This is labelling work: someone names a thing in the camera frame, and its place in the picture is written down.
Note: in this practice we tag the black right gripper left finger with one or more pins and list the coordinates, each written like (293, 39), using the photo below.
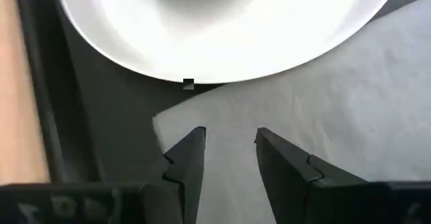
(188, 183)

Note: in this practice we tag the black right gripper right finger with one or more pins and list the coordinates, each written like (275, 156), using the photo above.
(289, 187)

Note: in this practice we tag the white paper napkin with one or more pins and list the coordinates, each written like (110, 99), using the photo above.
(336, 116)

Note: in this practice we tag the white round plate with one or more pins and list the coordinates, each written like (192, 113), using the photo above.
(219, 42)

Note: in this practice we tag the black plastic serving tray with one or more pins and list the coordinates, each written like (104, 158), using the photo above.
(111, 116)

